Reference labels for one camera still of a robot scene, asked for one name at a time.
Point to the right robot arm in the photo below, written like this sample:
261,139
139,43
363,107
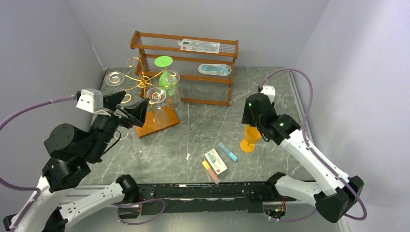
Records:
333,193

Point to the black base frame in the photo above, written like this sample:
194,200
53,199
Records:
203,197

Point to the yellow pink marker pen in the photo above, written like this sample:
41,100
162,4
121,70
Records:
210,172

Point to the orange plastic goblet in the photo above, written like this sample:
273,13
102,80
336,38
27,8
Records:
251,137

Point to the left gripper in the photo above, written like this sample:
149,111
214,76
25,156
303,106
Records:
139,109

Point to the clear champagne flute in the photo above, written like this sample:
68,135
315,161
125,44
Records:
157,97

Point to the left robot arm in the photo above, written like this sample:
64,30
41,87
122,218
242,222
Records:
71,150

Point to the gold wire wine glass rack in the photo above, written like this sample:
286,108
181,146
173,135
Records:
144,83

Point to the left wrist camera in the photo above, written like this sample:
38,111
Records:
91,100

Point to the packaged item top shelf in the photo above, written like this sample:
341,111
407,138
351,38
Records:
199,46

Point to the blue packaged item lower shelf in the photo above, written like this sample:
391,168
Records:
215,69

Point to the wooden two-tier shelf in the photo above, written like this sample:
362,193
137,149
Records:
186,61

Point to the small white teal box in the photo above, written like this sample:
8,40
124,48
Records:
215,161

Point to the green plastic goblet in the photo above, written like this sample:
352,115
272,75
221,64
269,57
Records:
164,70

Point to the clear wine glass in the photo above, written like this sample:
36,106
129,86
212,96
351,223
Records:
127,143
114,78
173,98

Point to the blue marker pen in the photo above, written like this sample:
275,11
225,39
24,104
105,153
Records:
227,151

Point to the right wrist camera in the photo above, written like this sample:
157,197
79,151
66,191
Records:
269,91

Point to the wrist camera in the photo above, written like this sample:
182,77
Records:
269,91
91,100

